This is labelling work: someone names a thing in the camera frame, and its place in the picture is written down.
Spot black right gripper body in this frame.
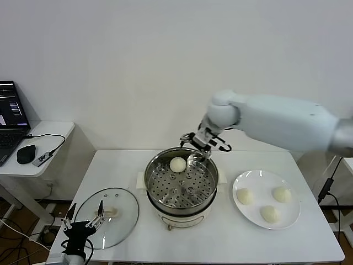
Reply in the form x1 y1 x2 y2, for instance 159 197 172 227
192 125 223 152

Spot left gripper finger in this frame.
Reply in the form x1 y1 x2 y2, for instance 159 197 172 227
85 200 106 229
61 203 77 231

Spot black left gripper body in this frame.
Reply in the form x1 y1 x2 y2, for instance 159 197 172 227
63 220 97 255

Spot glass lid with cream handle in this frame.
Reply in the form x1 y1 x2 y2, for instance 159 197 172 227
73 187 140 251

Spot white steamed baozi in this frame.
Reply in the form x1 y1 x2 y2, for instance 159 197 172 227
272 186 292 204
169 157 186 173
260 205 281 223
236 188 254 206

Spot stainless steel steamer basket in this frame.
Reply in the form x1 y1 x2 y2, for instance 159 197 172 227
145 147 220 215

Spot grey portable drive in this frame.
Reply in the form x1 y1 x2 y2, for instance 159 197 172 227
32 151 53 167

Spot white round plate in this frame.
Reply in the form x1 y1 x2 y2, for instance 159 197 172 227
232 170 301 230

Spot cream electric cooker base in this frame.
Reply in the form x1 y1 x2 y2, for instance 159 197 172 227
136 170 228 231

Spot black computer mouse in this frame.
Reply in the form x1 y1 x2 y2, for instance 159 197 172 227
17 145 37 165

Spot white side table with laptop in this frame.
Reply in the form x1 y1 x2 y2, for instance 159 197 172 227
0 120 76 227

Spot black laptop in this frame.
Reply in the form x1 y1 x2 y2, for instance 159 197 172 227
0 81 31 167

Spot white side table with label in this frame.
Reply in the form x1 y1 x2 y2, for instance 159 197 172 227
335 156 353 241

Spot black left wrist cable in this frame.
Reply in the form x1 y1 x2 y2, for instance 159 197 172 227
62 238 94 263

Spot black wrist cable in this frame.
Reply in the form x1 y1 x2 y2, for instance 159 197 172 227
215 134 233 153
62 238 94 263

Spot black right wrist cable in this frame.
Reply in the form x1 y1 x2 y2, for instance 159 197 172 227
215 134 233 153

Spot white floor cable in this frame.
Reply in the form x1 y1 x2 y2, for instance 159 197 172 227
0 218 52 251

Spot black floor cables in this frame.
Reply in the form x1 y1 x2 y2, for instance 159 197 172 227
0 231 50 265

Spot black laptop cable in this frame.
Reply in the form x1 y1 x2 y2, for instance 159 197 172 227
24 134 66 154

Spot black cable with adapter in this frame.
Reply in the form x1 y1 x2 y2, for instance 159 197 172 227
317 156 343 249

